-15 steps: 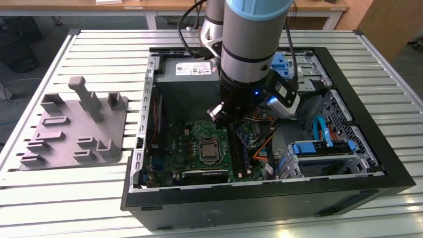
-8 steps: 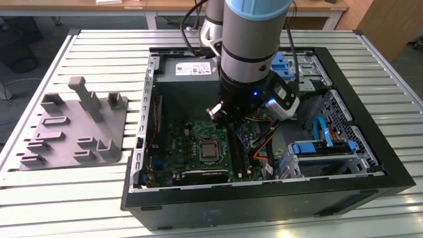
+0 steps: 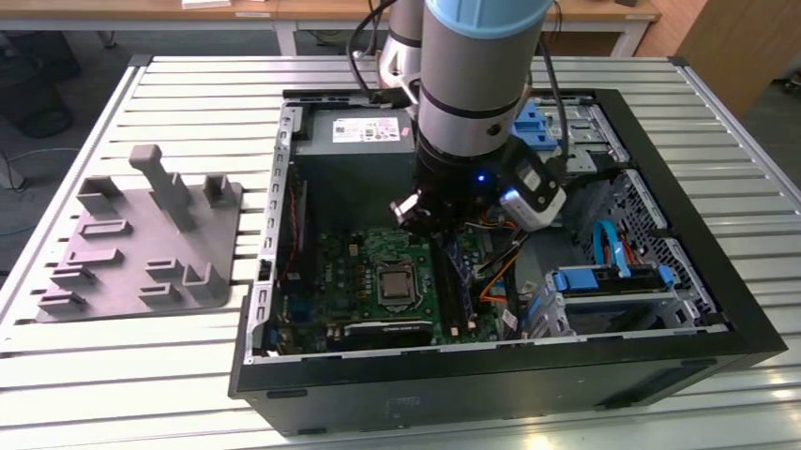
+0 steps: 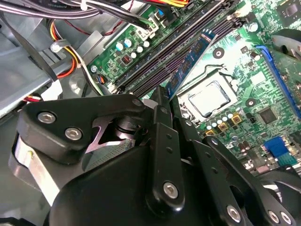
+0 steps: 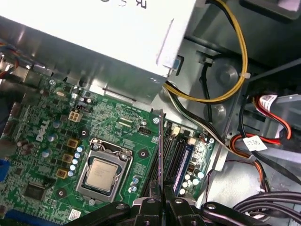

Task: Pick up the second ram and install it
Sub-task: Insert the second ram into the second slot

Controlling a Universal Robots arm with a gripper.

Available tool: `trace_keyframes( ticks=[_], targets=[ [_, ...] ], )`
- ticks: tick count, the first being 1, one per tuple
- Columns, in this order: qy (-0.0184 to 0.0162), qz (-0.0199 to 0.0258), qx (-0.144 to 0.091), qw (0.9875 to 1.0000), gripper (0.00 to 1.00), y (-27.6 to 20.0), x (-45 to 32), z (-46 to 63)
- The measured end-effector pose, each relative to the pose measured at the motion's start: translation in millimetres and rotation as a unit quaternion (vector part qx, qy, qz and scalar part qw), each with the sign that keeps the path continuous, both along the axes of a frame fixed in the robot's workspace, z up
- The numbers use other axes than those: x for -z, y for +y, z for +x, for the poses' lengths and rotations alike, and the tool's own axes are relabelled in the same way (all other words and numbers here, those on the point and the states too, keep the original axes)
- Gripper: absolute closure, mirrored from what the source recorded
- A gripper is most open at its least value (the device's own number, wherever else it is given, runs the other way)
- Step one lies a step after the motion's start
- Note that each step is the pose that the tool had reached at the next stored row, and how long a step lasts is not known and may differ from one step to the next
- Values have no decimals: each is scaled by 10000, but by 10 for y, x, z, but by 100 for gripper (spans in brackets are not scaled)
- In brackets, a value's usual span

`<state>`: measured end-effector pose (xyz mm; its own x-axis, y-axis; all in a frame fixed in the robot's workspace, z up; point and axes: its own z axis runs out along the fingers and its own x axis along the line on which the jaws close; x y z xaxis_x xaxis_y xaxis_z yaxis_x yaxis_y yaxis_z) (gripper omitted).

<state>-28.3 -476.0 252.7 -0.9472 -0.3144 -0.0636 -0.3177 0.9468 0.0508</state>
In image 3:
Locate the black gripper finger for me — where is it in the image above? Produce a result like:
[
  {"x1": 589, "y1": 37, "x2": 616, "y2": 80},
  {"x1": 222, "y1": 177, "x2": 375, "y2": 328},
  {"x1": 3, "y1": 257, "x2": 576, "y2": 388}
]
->
[{"x1": 389, "y1": 193, "x2": 434, "y2": 235}]

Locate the black CPU socket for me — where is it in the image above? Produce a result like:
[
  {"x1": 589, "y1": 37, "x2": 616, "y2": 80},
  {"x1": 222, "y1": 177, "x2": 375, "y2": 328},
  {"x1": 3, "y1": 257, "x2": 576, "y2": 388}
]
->
[{"x1": 370, "y1": 256, "x2": 425, "y2": 314}]

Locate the grey power supply unit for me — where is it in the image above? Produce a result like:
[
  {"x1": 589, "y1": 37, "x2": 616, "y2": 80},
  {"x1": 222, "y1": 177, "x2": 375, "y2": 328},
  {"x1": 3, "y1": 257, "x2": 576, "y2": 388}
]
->
[{"x1": 290, "y1": 107, "x2": 421, "y2": 231}]

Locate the silver CPU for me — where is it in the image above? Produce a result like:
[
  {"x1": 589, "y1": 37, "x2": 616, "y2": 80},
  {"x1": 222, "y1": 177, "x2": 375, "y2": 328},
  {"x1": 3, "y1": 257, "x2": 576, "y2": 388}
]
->
[{"x1": 377, "y1": 270, "x2": 415, "y2": 301}]

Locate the blue plastic drive latch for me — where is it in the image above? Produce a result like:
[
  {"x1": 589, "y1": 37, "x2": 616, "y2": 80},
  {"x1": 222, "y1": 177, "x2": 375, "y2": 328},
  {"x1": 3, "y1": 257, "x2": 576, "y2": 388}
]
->
[{"x1": 510, "y1": 103, "x2": 564, "y2": 152}]

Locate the green motherboard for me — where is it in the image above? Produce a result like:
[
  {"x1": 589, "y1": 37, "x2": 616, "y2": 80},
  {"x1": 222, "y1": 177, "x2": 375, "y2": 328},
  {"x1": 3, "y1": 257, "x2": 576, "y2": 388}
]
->
[{"x1": 266, "y1": 227, "x2": 502, "y2": 355}]

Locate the grey metal drive cage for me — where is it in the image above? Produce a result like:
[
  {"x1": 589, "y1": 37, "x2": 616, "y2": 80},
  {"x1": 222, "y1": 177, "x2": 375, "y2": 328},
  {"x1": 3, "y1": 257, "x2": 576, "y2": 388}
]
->
[{"x1": 510, "y1": 100, "x2": 632, "y2": 203}]

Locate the black graphics card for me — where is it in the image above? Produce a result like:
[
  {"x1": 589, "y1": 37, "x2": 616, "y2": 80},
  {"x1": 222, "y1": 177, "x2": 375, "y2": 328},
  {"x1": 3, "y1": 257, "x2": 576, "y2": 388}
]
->
[{"x1": 325, "y1": 319, "x2": 437, "y2": 352}]

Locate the hard disk in blue carrier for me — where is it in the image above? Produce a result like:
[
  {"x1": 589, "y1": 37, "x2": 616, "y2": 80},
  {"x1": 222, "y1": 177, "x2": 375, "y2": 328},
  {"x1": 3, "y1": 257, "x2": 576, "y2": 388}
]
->
[{"x1": 550, "y1": 264, "x2": 674, "y2": 294}]

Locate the metal disk bay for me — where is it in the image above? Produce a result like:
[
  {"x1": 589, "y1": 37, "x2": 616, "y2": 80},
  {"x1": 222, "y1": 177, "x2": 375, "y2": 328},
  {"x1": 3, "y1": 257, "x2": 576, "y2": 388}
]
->
[{"x1": 522, "y1": 262, "x2": 709, "y2": 338}]

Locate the black PC case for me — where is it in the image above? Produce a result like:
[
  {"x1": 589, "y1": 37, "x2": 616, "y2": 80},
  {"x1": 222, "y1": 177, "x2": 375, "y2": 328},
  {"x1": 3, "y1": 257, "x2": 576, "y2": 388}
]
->
[{"x1": 226, "y1": 86, "x2": 790, "y2": 440}]

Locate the grey parts rack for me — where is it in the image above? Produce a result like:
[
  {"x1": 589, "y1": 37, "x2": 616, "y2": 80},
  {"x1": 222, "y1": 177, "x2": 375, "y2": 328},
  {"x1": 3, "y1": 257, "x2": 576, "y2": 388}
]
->
[{"x1": 34, "y1": 143, "x2": 247, "y2": 324}]

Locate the wooden cabinet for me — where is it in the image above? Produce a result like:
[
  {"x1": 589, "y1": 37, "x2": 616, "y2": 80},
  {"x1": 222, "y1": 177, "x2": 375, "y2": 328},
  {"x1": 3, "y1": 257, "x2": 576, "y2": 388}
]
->
[{"x1": 637, "y1": 0, "x2": 801, "y2": 118}]

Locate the black office chair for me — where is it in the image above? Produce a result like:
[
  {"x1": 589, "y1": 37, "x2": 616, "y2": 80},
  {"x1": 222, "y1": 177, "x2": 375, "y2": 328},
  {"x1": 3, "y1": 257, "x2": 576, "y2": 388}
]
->
[{"x1": 0, "y1": 30, "x2": 83, "y2": 140}]

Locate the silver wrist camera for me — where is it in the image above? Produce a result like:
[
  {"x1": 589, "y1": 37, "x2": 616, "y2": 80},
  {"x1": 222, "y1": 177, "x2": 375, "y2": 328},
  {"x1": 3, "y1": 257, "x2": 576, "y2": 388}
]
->
[{"x1": 498, "y1": 137, "x2": 569, "y2": 233}]

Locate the orange data cable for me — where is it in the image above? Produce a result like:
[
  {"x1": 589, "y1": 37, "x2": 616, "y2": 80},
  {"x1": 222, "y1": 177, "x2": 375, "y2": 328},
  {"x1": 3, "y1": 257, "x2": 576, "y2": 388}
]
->
[{"x1": 478, "y1": 215, "x2": 526, "y2": 308}]

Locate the red black twisted wire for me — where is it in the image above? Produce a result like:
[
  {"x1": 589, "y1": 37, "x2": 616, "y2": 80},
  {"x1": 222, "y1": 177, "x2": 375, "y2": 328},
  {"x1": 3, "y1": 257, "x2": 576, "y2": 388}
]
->
[{"x1": 282, "y1": 185, "x2": 303, "y2": 285}]

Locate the black camera cable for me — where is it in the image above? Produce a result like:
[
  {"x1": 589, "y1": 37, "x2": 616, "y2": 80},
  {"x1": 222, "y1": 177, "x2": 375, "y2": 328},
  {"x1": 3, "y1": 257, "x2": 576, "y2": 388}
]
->
[{"x1": 536, "y1": 39, "x2": 574, "y2": 177}]

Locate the blue data cable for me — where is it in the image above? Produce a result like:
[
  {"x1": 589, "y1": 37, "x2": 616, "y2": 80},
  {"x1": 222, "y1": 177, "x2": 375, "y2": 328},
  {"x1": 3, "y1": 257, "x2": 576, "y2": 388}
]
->
[{"x1": 590, "y1": 218, "x2": 633, "y2": 278}]

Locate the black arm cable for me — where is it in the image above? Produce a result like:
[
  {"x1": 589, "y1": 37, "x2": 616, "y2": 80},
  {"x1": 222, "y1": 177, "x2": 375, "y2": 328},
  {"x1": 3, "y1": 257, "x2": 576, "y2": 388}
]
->
[{"x1": 347, "y1": 0, "x2": 409, "y2": 108}]

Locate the blue floor cable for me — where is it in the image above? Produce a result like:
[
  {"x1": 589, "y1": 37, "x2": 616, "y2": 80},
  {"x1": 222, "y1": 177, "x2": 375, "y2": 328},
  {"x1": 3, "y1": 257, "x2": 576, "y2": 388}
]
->
[{"x1": 10, "y1": 146, "x2": 87, "y2": 188}]

